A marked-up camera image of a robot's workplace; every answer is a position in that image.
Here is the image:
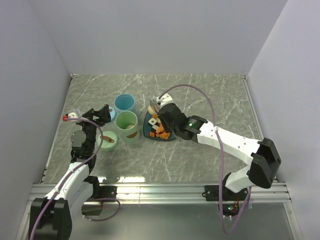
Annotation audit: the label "blue canister lid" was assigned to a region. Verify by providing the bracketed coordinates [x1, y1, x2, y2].
[108, 106, 117, 123]

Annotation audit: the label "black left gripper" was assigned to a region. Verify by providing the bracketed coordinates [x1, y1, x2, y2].
[78, 104, 111, 152]

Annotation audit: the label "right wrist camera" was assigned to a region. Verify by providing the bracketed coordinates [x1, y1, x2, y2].
[156, 93, 174, 107]

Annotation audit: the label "orange fried chicken piece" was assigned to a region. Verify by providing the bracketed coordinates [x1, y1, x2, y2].
[156, 124, 171, 140]

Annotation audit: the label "aluminium rail frame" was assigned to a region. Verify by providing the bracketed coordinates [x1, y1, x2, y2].
[14, 73, 305, 240]

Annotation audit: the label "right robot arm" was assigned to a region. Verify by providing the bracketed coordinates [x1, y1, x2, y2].
[157, 103, 282, 200]

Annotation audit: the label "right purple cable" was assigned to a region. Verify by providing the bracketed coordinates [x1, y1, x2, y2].
[158, 84, 252, 235]

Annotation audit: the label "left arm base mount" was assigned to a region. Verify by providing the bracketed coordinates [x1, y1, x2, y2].
[81, 176, 117, 217]

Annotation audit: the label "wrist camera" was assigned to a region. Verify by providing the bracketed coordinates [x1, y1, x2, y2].
[156, 93, 174, 107]
[62, 108, 82, 122]

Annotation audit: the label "blue cylindrical canister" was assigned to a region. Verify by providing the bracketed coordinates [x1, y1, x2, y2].
[114, 93, 137, 115]

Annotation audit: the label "metal tongs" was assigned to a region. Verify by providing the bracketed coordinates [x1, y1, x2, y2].
[150, 98, 162, 115]

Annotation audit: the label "purple cable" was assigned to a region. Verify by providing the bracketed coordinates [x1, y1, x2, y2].
[158, 84, 252, 235]
[28, 116, 121, 240]

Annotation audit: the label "white round bun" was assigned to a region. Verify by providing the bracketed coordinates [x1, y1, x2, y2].
[148, 106, 157, 115]

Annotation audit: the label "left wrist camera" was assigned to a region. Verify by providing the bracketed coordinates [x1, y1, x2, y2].
[62, 108, 82, 122]

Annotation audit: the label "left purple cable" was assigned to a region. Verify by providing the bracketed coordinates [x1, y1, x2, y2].
[28, 116, 121, 240]

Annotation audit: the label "sushi roll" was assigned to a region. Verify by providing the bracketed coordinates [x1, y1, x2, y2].
[148, 118, 157, 126]

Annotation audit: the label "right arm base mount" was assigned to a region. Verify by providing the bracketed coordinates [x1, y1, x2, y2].
[202, 185, 249, 218]

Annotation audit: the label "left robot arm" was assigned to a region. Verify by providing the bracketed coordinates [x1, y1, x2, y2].
[28, 104, 112, 240]

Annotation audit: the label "green canister lid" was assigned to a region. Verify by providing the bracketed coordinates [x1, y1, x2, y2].
[96, 131, 119, 151]

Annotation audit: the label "green cylindrical canister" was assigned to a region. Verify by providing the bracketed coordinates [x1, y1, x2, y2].
[115, 111, 140, 144]

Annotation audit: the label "teal square plate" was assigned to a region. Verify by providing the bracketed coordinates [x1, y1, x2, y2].
[143, 111, 176, 142]

